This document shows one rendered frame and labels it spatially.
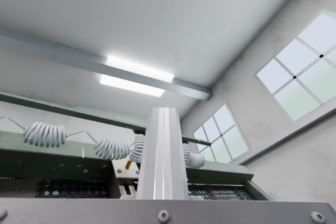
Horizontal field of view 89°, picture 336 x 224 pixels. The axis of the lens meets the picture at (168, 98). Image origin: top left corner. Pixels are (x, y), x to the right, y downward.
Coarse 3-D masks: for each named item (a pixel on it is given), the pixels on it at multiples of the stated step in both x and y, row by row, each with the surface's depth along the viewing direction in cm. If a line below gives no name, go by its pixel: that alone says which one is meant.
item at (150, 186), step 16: (160, 112) 10; (160, 128) 9; (144, 144) 8; (160, 144) 8; (144, 160) 7; (160, 160) 7; (144, 176) 6; (160, 176) 6; (144, 192) 6; (160, 192) 6
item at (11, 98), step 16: (0, 96) 45; (16, 96) 47; (64, 112) 53; (80, 112) 55; (32, 128) 45; (48, 128) 50; (144, 128) 69; (48, 144) 47; (96, 144) 55; (112, 144) 57; (208, 144) 90; (192, 160) 76
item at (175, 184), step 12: (168, 108) 10; (168, 120) 9; (168, 132) 8; (180, 132) 9; (168, 144) 8; (180, 144) 8; (168, 156) 7; (180, 156) 7; (168, 168) 7; (180, 168) 7; (168, 180) 6; (180, 180) 6; (168, 192) 6; (180, 192) 6
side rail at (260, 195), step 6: (246, 180) 122; (246, 186) 120; (252, 186) 117; (258, 186) 121; (252, 192) 116; (258, 192) 113; (264, 192) 116; (258, 198) 112; (264, 198) 110; (270, 198) 111
